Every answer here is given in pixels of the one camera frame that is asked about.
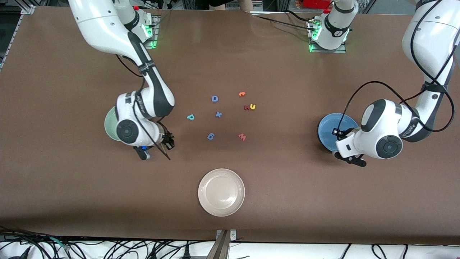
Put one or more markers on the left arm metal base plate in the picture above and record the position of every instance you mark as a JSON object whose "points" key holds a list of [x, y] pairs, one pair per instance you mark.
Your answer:
{"points": [[330, 51]]}

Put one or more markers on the blue foam letter D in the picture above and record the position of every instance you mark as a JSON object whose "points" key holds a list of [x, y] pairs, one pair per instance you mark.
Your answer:
{"points": [[214, 99]]}

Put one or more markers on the blue plate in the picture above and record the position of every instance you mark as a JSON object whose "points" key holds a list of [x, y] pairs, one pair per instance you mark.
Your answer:
{"points": [[325, 135]]}

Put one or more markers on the pink foam letter w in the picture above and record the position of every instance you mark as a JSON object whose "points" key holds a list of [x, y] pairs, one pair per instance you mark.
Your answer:
{"points": [[242, 137]]}

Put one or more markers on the beige plate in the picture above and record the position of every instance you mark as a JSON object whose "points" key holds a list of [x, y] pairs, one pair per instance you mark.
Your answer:
{"points": [[221, 192]]}

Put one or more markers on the pale green plate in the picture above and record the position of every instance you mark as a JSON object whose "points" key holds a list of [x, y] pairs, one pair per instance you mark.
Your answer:
{"points": [[109, 124]]}

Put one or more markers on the red box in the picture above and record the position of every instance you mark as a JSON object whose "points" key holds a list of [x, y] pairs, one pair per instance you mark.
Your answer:
{"points": [[314, 3]]}

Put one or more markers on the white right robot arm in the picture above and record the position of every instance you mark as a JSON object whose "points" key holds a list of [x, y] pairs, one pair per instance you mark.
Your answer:
{"points": [[100, 25]]}

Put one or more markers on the aluminium profile beam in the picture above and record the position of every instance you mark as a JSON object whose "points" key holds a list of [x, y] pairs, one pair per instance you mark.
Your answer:
{"points": [[221, 248]]}

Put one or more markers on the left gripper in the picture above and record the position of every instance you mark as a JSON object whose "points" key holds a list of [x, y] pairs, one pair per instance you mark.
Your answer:
{"points": [[338, 133]]}

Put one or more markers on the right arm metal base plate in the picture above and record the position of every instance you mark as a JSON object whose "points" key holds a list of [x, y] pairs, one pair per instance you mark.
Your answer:
{"points": [[155, 39]]}

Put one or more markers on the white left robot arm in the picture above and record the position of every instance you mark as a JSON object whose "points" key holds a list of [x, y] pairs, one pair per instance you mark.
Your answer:
{"points": [[386, 118]]}

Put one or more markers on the aluminium corner bracket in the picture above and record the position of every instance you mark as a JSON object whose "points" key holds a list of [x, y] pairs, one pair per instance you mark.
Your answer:
{"points": [[27, 9]]}

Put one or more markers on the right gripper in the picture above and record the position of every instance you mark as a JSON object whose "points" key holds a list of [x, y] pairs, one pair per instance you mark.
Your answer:
{"points": [[167, 139]]}

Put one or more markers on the aluminium frame rail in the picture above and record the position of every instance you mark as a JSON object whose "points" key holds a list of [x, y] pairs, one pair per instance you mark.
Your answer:
{"points": [[12, 34]]}

